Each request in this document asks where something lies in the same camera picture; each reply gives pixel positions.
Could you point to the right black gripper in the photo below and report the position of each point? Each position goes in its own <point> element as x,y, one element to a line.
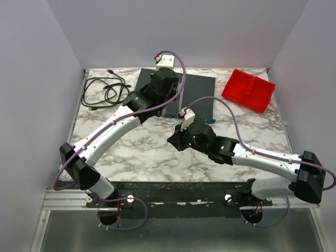
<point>178,137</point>

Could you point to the white cable spool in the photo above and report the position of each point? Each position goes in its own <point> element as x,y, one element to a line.
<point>180,98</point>

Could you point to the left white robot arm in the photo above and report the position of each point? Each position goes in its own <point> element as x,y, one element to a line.
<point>78,160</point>

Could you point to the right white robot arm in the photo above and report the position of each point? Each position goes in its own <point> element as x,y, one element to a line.
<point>296,175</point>

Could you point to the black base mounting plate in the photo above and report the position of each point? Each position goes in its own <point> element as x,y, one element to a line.
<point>179,199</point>

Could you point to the red plastic bin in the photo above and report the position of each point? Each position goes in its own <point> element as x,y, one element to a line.
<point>248,91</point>

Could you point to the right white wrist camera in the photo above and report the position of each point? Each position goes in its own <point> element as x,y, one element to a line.
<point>188,118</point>

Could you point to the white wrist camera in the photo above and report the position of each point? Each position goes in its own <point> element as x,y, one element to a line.
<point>164,61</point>
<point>188,118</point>

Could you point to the dark blue network switch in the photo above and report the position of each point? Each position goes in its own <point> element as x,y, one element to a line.
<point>196,87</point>

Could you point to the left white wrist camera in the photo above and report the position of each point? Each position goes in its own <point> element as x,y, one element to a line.
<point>164,61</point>

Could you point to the aluminium rail frame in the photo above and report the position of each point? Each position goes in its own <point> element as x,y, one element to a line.
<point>75,200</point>

